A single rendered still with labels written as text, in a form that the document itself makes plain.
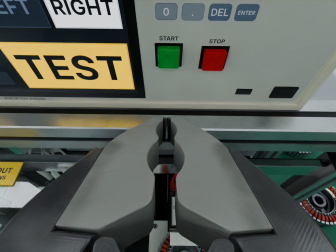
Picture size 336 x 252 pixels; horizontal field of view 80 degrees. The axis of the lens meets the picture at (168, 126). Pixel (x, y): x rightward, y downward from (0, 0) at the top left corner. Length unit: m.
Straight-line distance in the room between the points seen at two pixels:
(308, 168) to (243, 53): 0.20
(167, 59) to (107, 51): 0.05
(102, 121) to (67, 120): 0.04
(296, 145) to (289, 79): 0.08
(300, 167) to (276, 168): 0.03
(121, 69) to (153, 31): 0.05
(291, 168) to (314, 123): 0.08
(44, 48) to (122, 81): 0.07
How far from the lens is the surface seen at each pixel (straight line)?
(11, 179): 0.29
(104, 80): 0.21
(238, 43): 0.18
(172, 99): 0.22
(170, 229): 0.43
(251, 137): 0.24
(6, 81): 0.25
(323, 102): 0.29
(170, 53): 0.17
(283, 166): 0.31
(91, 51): 0.19
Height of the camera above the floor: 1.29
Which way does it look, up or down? 54 degrees down
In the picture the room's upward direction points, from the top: 1 degrees clockwise
